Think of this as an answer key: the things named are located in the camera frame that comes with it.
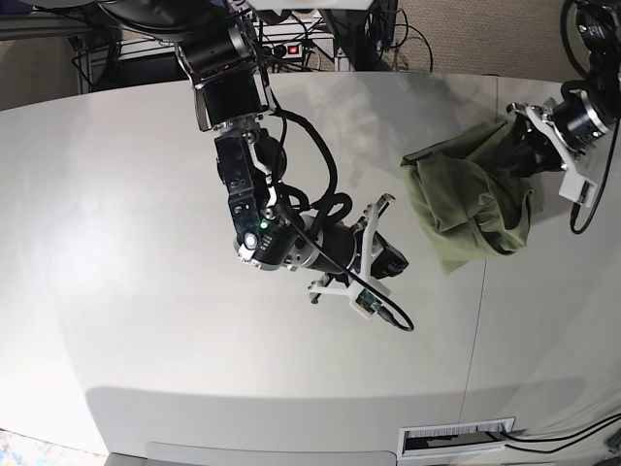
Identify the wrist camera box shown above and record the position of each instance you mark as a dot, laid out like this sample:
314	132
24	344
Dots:
578	189
363	302

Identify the white desk frame with cables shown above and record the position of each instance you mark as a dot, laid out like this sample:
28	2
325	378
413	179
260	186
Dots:
360	41

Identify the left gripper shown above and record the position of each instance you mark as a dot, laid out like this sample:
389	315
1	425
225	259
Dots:
578	122

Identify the green T-shirt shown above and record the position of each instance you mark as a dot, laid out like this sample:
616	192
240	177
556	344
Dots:
468	210

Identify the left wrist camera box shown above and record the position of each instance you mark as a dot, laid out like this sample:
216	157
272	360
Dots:
578	189

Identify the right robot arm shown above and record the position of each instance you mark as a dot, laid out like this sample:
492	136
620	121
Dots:
276	224

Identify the table cable grommet slot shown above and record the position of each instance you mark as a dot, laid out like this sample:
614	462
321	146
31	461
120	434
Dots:
437	441

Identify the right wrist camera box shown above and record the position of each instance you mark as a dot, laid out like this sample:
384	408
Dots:
363	302

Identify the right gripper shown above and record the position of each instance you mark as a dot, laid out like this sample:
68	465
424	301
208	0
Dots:
352	255

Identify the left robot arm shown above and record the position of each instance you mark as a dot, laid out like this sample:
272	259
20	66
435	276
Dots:
590	34

